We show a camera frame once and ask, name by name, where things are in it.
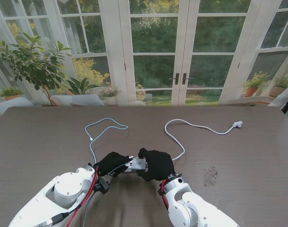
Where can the broad leaf green plant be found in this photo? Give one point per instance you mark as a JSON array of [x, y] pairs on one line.
[[81, 86]]

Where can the tall leafy green plant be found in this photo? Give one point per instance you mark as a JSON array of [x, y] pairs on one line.
[[32, 63]]

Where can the white planter box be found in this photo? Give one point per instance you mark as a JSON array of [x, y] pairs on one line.
[[82, 99]]

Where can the grey charger adapter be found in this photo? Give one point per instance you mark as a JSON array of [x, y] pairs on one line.
[[138, 163]]

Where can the plant in tan pot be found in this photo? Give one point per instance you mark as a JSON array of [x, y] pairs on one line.
[[276, 91]]

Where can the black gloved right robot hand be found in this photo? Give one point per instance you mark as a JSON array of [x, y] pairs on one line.
[[158, 165]]

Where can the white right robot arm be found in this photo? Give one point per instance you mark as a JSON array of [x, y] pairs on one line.
[[193, 208]]

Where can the flowering plant in white pot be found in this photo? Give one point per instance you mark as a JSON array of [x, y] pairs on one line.
[[110, 93]]

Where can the white power strip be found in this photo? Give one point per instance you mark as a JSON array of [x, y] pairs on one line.
[[127, 169]]

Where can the small bushy potted plant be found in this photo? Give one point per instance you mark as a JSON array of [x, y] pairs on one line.
[[10, 92]]

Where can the white glass door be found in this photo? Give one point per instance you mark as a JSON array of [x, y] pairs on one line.
[[129, 71], [233, 75]]

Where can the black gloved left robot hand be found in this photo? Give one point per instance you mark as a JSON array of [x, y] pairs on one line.
[[110, 163]]

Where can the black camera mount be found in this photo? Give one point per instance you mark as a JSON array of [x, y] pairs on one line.
[[160, 189]]

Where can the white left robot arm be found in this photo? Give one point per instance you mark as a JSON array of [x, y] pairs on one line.
[[56, 201]]

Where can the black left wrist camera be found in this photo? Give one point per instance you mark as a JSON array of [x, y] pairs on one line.
[[103, 185]]

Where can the plant in terracotta pot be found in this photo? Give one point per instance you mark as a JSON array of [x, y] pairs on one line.
[[251, 91]]

